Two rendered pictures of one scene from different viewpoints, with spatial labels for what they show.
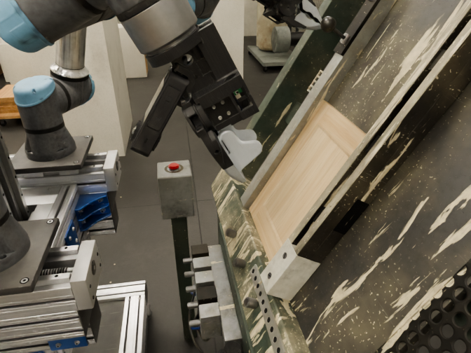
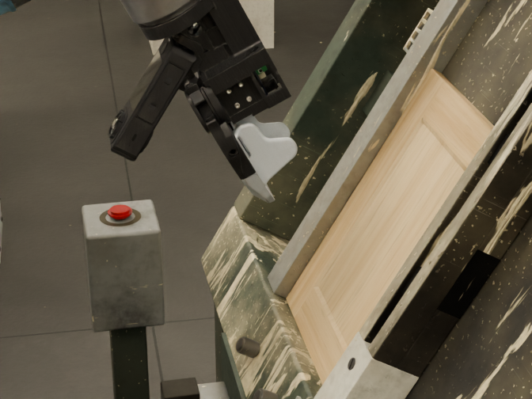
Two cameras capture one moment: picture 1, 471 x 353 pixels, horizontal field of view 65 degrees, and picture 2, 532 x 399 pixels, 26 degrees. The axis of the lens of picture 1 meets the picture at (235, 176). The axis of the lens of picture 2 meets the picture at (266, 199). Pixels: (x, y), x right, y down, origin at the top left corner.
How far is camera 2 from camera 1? 0.57 m
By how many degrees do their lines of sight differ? 4
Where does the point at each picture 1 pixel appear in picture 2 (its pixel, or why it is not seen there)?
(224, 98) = (243, 79)
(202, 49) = (214, 16)
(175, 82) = (178, 58)
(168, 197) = (108, 279)
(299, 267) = (378, 383)
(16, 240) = not seen: outside the picture
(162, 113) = (159, 100)
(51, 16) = not seen: outside the picture
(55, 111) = not seen: outside the picture
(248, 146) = (277, 146)
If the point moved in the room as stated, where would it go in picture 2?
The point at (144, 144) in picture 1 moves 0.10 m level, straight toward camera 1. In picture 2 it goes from (131, 142) to (153, 190)
